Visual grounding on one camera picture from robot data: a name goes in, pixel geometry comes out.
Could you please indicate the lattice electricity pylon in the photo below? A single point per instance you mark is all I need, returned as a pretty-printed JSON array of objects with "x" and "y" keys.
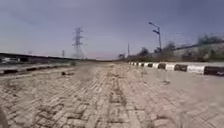
[{"x": 77, "y": 43}]

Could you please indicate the row of trees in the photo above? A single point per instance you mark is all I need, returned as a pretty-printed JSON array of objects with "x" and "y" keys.
[{"x": 173, "y": 50}]

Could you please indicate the pale brick paved path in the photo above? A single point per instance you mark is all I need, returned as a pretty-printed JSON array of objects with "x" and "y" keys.
[{"x": 110, "y": 100}]

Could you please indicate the grey wall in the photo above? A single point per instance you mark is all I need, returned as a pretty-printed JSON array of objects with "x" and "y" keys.
[{"x": 200, "y": 50}]

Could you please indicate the dark low kerb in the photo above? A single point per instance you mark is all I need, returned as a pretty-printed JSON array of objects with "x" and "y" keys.
[{"x": 20, "y": 70}]

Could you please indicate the black and white kerb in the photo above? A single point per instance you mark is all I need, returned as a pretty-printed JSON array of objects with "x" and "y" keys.
[{"x": 193, "y": 68}]

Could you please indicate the small distant pylon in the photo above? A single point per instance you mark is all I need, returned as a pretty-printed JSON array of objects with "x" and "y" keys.
[{"x": 63, "y": 53}]

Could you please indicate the street lamp pole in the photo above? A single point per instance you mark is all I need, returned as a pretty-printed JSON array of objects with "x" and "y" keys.
[{"x": 158, "y": 35}]

